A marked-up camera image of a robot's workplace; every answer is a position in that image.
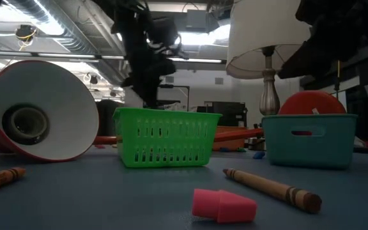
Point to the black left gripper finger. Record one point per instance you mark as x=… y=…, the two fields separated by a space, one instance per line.
x=149 y=92

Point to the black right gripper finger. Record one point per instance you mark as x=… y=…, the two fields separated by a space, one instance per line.
x=324 y=54

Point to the brown crayon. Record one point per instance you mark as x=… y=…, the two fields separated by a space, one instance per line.
x=273 y=188

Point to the orange crayon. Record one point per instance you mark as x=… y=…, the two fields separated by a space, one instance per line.
x=2 y=179

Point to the small grey hanging box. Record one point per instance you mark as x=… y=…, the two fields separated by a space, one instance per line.
x=169 y=79

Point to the ceiling light bar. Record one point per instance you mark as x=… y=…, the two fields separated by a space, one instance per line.
x=196 y=60

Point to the green plastic basket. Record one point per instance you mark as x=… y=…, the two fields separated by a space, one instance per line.
x=171 y=142

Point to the white shade table lamp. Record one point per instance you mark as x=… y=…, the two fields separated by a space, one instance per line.
x=260 y=25

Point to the pink eraser cap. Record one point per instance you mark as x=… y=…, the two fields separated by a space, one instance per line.
x=100 y=146
x=225 y=206

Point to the black cabinet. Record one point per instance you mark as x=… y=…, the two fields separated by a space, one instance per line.
x=235 y=115

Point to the blue eraser cap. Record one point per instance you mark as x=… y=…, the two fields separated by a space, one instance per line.
x=224 y=149
x=259 y=155

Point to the orange plastic bin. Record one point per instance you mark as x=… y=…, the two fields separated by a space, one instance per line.
x=232 y=145

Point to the teal plastic bin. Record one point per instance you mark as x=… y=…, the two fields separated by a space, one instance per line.
x=283 y=153

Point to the green eraser cap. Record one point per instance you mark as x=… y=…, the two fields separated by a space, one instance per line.
x=241 y=149

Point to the black ceiling device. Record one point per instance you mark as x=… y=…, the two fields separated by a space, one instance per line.
x=25 y=32

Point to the black metal frame stand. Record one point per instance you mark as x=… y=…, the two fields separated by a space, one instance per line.
x=174 y=86

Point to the small wall vent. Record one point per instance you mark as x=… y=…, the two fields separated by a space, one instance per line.
x=219 y=80

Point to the ribbed ventilation duct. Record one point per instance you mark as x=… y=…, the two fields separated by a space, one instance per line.
x=59 y=19

